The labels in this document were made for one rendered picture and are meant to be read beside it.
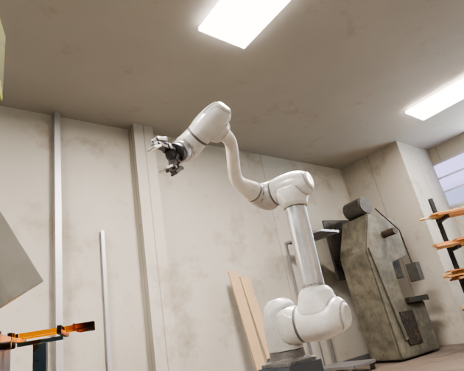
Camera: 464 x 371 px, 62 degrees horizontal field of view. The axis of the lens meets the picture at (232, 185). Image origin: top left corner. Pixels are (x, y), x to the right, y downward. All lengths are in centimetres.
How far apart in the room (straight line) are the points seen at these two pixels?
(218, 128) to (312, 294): 79
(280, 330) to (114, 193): 383
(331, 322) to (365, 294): 496
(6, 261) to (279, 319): 112
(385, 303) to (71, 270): 444
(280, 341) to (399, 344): 482
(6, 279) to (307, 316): 113
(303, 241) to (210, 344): 378
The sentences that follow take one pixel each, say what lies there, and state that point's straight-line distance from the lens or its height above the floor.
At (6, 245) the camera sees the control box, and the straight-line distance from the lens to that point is 108.
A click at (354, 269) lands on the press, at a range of 667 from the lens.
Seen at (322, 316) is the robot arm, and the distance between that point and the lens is 168.
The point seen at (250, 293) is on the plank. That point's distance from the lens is 556.
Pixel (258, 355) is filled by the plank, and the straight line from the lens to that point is 532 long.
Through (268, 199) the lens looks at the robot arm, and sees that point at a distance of 188.
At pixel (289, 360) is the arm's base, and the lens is 178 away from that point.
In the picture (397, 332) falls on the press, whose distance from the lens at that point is 653.
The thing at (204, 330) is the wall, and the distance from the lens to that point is 536.
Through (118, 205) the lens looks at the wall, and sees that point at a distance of 520.
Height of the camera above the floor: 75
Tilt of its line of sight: 21 degrees up
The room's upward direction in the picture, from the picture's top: 11 degrees counter-clockwise
